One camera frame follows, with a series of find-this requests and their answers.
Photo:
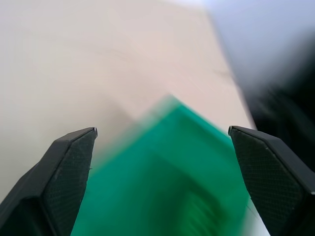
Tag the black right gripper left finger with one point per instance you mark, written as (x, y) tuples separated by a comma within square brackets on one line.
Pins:
[(59, 177)]

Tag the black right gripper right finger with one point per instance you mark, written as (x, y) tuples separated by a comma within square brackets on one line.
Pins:
[(273, 177)]

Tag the teal plastic bin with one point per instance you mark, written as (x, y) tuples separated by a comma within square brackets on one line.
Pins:
[(162, 177)]

